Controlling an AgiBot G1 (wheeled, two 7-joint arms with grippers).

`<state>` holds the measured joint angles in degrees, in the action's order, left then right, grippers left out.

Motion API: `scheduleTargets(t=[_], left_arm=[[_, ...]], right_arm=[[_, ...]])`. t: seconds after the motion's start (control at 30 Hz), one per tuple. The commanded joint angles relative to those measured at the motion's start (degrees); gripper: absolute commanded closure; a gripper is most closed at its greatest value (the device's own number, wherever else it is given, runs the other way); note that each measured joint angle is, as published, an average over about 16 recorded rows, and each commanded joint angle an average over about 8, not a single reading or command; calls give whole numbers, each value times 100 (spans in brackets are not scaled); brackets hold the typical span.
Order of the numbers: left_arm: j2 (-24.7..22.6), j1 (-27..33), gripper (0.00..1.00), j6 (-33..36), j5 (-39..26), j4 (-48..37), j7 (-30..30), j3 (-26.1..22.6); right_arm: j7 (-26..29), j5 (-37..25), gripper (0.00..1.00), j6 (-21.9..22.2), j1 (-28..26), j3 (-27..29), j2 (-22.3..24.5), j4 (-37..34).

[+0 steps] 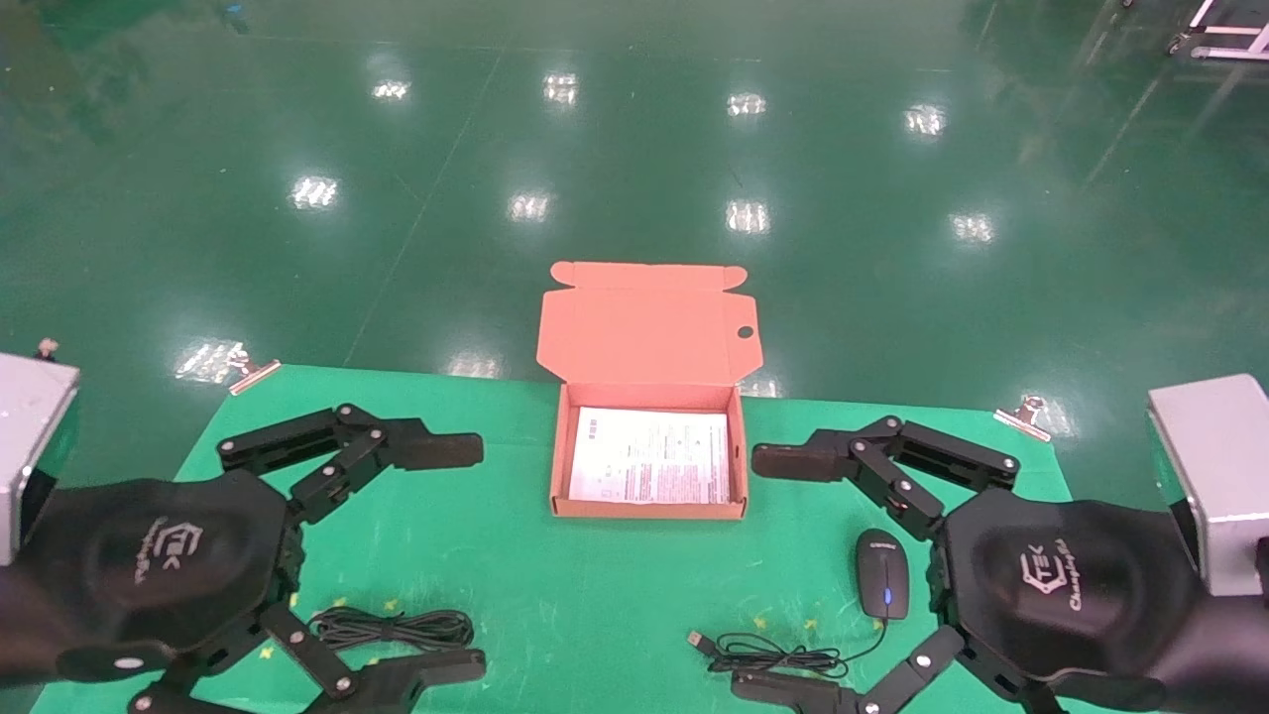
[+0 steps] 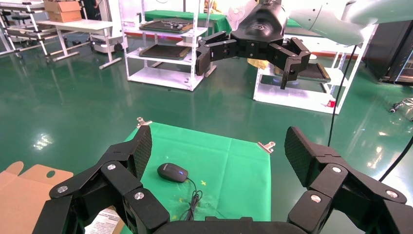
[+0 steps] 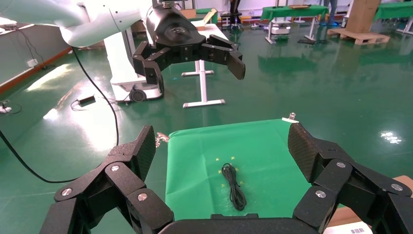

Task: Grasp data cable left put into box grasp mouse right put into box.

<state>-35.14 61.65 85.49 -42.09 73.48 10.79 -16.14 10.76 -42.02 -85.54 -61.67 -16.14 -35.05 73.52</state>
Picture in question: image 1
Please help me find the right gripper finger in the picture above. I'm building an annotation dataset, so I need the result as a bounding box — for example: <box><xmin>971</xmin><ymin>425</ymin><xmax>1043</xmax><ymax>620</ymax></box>
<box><xmin>750</xmin><ymin>414</ymin><xmax>1021</xmax><ymax>542</ymax></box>
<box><xmin>731</xmin><ymin>625</ymin><xmax>969</xmax><ymax>714</ymax></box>

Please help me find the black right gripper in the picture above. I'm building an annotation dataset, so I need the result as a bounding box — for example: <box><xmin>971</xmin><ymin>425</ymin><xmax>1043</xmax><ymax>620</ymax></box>
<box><xmin>930</xmin><ymin>487</ymin><xmax>1269</xmax><ymax>714</ymax></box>

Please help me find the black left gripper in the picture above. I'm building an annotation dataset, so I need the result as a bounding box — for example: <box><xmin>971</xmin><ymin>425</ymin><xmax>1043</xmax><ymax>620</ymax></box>
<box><xmin>0</xmin><ymin>470</ymin><xmax>488</xmax><ymax>714</ymax></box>

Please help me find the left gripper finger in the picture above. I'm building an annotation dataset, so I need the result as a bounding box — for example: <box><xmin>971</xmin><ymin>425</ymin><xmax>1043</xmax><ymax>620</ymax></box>
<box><xmin>217</xmin><ymin>403</ymin><xmax>486</xmax><ymax>527</ymax></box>

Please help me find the black data cable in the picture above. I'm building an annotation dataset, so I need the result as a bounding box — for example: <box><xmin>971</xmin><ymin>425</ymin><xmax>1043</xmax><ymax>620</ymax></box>
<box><xmin>308</xmin><ymin>606</ymin><xmax>476</xmax><ymax>654</ymax></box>

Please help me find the black wired mouse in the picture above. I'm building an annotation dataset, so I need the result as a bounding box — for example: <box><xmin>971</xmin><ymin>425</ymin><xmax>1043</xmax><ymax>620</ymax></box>
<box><xmin>687</xmin><ymin>528</ymin><xmax>912</xmax><ymax>681</ymax></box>

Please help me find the orange cardboard box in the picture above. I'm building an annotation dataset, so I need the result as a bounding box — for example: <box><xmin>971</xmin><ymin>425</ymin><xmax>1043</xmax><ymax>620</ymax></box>
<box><xmin>536</xmin><ymin>261</ymin><xmax>763</xmax><ymax>522</ymax></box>

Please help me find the white printed leaflet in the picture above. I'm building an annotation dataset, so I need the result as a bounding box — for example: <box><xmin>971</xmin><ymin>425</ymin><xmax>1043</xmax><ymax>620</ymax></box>
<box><xmin>568</xmin><ymin>406</ymin><xmax>733</xmax><ymax>506</ymax></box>

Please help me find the metal binder clip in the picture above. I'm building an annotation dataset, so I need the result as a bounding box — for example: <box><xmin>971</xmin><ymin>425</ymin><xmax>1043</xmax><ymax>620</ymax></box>
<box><xmin>993</xmin><ymin>394</ymin><xmax>1053</xmax><ymax>443</ymax></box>
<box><xmin>227</xmin><ymin>347</ymin><xmax>283</xmax><ymax>397</ymax></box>

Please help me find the white metal rack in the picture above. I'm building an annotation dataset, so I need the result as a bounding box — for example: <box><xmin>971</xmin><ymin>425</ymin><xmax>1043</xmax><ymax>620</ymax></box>
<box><xmin>1167</xmin><ymin>0</ymin><xmax>1269</xmax><ymax>63</ymax></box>

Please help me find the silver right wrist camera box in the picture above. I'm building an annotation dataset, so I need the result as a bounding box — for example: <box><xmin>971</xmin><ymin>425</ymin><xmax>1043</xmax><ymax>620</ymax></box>
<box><xmin>1147</xmin><ymin>373</ymin><xmax>1269</xmax><ymax>598</ymax></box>

